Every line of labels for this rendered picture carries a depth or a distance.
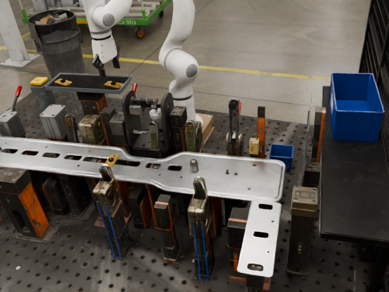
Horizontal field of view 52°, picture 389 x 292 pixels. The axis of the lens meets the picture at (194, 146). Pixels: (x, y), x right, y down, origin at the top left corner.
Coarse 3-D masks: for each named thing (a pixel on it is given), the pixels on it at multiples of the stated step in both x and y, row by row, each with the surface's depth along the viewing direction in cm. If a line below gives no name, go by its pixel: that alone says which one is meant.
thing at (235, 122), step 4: (232, 100) 145; (236, 100) 145; (232, 104) 142; (236, 104) 144; (232, 108) 143; (236, 108) 145; (232, 112) 147; (236, 112) 146; (232, 116) 148; (236, 116) 147; (232, 120) 149; (236, 120) 147; (232, 124) 150; (236, 124) 148; (232, 128) 150; (236, 128) 149; (236, 132) 150; (236, 136) 150; (236, 140) 151
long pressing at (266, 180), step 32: (0, 160) 164; (32, 160) 162; (64, 160) 160; (128, 160) 157; (160, 160) 154; (224, 160) 151; (256, 160) 149; (192, 192) 139; (224, 192) 137; (256, 192) 136
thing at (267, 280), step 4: (256, 232) 127; (260, 232) 126; (264, 232) 126; (256, 236) 128; (260, 236) 127; (264, 236) 127; (268, 252) 132; (268, 280) 141; (264, 284) 140; (268, 284) 140; (264, 288) 139; (268, 288) 139
